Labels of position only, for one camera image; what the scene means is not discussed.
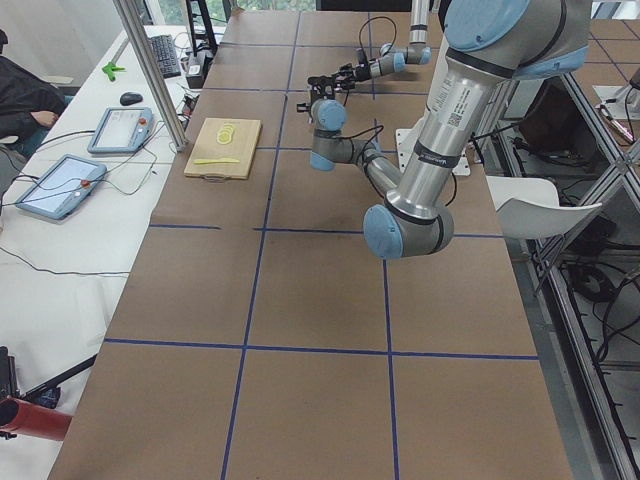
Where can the near teach pendant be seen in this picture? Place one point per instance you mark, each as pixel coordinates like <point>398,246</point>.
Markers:
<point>60,190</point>

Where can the aluminium frame post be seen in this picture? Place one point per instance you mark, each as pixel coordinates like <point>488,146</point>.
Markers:
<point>136,33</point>

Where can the red bottle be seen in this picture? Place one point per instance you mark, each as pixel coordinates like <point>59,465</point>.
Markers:
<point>22,417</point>

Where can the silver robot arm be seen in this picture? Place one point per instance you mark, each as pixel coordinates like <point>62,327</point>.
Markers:
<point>487,43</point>
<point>392,59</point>

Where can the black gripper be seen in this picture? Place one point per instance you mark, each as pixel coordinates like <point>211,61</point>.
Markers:
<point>363,71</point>
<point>317,93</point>

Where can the seated person in black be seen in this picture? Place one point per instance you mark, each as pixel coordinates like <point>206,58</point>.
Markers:
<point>30,107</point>

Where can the black keyboard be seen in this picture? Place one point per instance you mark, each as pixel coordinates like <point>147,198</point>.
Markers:
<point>165,54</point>

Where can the bamboo cutting board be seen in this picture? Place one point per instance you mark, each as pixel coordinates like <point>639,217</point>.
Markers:
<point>243,146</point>

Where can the white plastic chair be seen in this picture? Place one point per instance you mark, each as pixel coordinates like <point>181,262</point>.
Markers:
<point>529,208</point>

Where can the green plastic tool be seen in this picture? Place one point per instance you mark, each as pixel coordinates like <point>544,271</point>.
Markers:
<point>111,69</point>

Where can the teach pendant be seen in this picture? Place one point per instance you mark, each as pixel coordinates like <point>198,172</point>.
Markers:
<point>60,190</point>
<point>121,131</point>

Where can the black computer mouse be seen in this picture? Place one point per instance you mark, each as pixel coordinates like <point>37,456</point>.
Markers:
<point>130,98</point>

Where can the yellow plastic knife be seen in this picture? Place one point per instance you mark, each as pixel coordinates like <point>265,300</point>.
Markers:
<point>221,160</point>

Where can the far teach pendant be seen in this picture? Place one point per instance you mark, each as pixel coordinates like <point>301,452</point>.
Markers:
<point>121,131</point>

